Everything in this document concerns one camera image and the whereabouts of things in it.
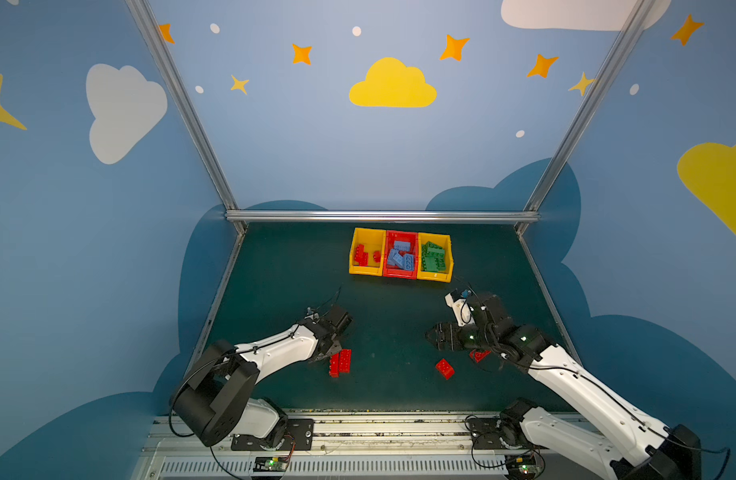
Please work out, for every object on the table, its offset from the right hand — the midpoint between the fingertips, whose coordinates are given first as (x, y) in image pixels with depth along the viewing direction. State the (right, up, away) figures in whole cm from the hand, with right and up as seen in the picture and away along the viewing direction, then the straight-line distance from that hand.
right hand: (440, 330), depth 78 cm
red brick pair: (-27, -11, +7) cm, 30 cm away
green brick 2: (+5, +23, +33) cm, 40 cm away
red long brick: (-21, +19, +32) cm, 43 cm away
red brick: (-22, +20, +30) cm, 42 cm away
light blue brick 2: (-5, +18, +27) cm, 32 cm away
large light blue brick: (-6, +24, +34) cm, 42 cm away
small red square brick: (-16, +20, +30) cm, 39 cm away
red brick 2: (+3, -12, +6) cm, 14 cm away
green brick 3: (+3, +17, +30) cm, 34 cm away
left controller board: (-43, -30, -7) cm, 53 cm away
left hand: (-30, -8, +11) cm, 33 cm away
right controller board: (+18, -31, -6) cm, 37 cm away
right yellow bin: (+9, +25, +33) cm, 43 cm away
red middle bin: (-11, +27, +32) cm, 43 cm away
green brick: (+7, +19, +30) cm, 36 cm away
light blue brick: (-10, +19, +30) cm, 36 cm away
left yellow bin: (-17, +26, +37) cm, 49 cm away
